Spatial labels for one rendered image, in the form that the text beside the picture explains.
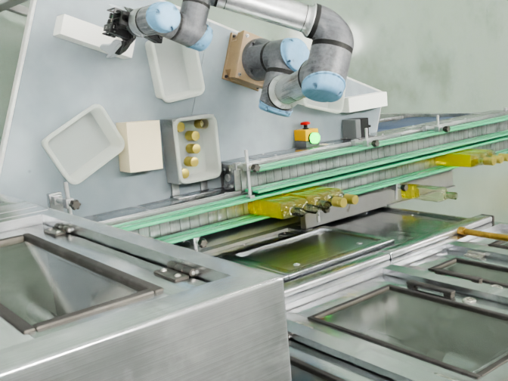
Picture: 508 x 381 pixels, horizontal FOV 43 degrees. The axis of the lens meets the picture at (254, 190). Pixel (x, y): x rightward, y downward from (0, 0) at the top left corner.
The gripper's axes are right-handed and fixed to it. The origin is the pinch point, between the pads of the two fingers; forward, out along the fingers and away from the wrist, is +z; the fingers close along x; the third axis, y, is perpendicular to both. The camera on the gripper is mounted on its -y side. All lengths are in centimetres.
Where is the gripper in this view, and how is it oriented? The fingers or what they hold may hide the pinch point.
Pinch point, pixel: (113, 33)
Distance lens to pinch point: 200.7
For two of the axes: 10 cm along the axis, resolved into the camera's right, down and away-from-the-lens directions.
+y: -7.7, -1.7, -6.2
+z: -6.1, -0.9, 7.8
